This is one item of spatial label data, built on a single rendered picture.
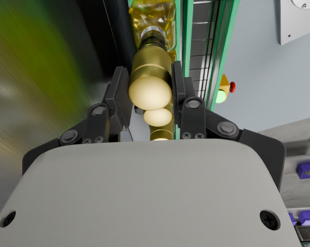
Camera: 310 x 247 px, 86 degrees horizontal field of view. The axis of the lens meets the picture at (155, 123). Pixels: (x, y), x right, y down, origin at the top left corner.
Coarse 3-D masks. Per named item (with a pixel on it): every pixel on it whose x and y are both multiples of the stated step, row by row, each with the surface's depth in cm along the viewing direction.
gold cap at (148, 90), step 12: (144, 48) 14; (156, 48) 14; (144, 60) 12; (156, 60) 12; (168, 60) 14; (132, 72) 13; (144, 72) 11; (156, 72) 11; (168, 72) 13; (132, 84) 12; (144, 84) 12; (156, 84) 12; (168, 84) 12; (132, 96) 12; (144, 96) 12; (156, 96) 12; (168, 96) 12; (144, 108) 13; (156, 108) 13
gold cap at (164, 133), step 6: (156, 126) 24; (162, 126) 23; (168, 126) 24; (150, 132) 24; (156, 132) 23; (162, 132) 23; (168, 132) 23; (150, 138) 23; (156, 138) 22; (162, 138) 22; (168, 138) 22
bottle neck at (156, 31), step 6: (144, 30) 18; (150, 30) 17; (156, 30) 17; (162, 30) 18; (144, 36) 17; (150, 36) 16; (156, 36) 16; (162, 36) 17; (144, 42) 16; (150, 42) 15; (156, 42) 15; (162, 42) 16; (138, 48) 16; (162, 48) 15
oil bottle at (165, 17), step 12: (144, 0) 20; (156, 0) 19; (168, 0) 19; (132, 12) 18; (144, 12) 18; (156, 12) 18; (168, 12) 18; (132, 24) 19; (144, 24) 18; (156, 24) 18; (168, 24) 18; (132, 36) 20; (168, 36) 19; (168, 48) 20
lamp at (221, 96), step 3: (219, 90) 56; (222, 90) 57; (219, 93) 56; (222, 93) 56; (219, 96) 56; (222, 96) 56; (225, 96) 56; (216, 99) 57; (219, 99) 57; (222, 99) 57; (216, 102) 58; (219, 102) 58
